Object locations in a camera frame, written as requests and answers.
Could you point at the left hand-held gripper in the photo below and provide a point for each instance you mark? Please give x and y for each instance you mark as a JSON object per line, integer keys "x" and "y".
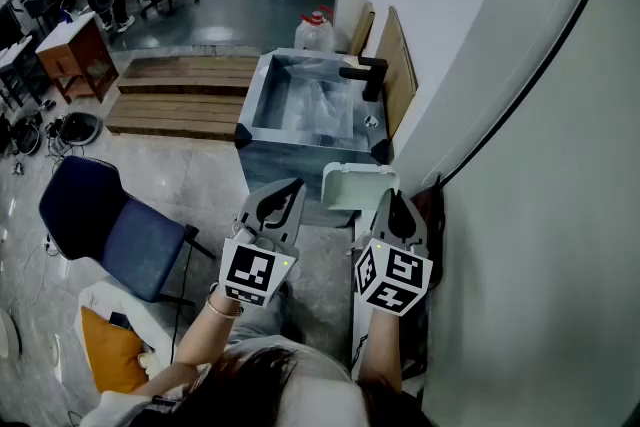
{"x": 250, "y": 267}

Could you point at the person's grey trousers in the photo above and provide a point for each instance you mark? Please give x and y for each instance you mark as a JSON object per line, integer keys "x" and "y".
{"x": 260, "y": 325}

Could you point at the pale green plastic tray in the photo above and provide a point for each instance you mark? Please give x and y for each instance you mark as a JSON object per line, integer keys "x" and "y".
{"x": 355, "y": 190}

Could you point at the blue fabric chair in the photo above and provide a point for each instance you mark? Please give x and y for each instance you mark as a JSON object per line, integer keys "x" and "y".
{"x": 130, "y": 245}

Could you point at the round metal drain knob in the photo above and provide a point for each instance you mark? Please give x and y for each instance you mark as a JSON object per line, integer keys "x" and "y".
{"x": 371, "y": 120}

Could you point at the white open cabinet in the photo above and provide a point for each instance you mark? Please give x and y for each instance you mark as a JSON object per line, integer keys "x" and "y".
{"x": 347, "y": 0}

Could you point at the white tote bag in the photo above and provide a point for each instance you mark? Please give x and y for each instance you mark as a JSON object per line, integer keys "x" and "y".
{"x": 125, "y": 310}

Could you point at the clear plastic film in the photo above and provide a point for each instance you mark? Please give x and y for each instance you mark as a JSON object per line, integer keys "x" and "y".
{"x": 320, "y": 105}

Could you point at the person's left forearm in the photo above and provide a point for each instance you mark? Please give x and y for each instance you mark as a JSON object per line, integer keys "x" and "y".
{"x": 200, "y": 340}

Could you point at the black robot vacuum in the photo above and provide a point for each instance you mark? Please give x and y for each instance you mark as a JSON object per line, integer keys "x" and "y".
{"x": 80, "y": 127}

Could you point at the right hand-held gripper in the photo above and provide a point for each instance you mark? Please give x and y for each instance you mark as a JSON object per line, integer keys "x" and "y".
{"x": 395, "y": 275}

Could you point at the person's light grey shirt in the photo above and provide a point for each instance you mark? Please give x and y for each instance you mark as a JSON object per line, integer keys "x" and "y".
{"x": 320, "y": 365}

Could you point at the black faucet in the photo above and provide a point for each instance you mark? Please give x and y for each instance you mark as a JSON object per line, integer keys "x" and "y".
{"x": 372, "y": 80}

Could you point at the dark phone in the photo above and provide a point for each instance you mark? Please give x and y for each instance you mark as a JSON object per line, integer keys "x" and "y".
{"x": 120, "y": 320}

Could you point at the brown cardboard sheet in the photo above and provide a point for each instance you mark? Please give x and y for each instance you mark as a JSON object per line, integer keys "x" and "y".
{"x": 395, "y": 70}

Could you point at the person's right forearm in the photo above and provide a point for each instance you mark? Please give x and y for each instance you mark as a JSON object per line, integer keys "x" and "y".
{"x": 382, "y": 345}

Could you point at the black round device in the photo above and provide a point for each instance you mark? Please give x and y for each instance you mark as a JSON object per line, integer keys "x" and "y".
{"x": 27, "y": 135}

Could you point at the narrow wooden board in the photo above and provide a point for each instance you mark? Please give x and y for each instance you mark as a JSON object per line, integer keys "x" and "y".
{"x": 362, "y": 30}

